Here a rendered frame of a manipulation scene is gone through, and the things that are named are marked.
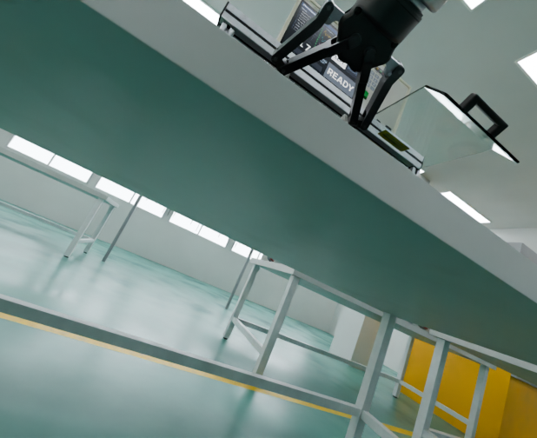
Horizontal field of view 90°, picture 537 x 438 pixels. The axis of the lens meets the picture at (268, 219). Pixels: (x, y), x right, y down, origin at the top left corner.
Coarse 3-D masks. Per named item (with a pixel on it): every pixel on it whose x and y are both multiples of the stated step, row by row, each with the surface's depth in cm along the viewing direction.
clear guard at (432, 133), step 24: (408, 96) 58; (432, 96) 56; (384, 120) 67; (408, 120) 64; (432, 120) 61; (456, 120) 58; (384, 144) 76; (408, 144) 72; (432, 144) 68; (456, 144) 65; (480, 144) 62
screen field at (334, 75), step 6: (330, 66) 74; (324, 72) 73; (330, 72) 74; (336, 72) 74; (330, 78) 74; (336, 78) 74; (342, 78) 75; (348, 78) 76; (336, 84) 74; (342, 84) 75; (348, 84) 76; (354, 84) 77; (342, 90) 75; (348, 90) 76; (354, 90) 76
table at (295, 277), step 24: (264, 264) 221; (288, 288) 176; (312, 288) 226; (360, 312) 283; (408, 336) 321; (432, 336) 217; (264, 360) 166; (480, 360) 237; (408, 384) 299; (480, 384) 243; (480, 408) 239
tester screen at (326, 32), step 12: (300, 12) 71; (312, 12) 73; (300, 24) 71; (324, 24) 74; (288, 36) 69; (312, 36) 72; (324, 36) 74; (300, 48) 70; (324, 60) 73; (348, 96) 76
